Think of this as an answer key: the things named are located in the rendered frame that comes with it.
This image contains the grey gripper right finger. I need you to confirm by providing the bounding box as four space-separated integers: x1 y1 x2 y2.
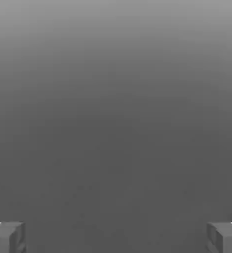
206 221 232 253

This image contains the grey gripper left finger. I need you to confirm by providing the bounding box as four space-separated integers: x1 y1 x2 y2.
0 221 27 253

